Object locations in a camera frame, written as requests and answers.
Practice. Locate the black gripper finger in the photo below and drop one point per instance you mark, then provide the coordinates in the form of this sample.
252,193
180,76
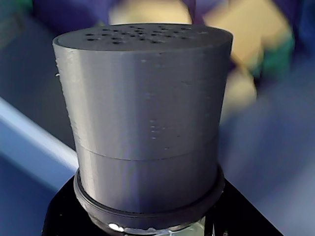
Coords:
64,211
229,214

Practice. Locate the grey salt shaker with label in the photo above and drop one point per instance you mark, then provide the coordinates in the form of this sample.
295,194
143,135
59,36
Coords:
142,103

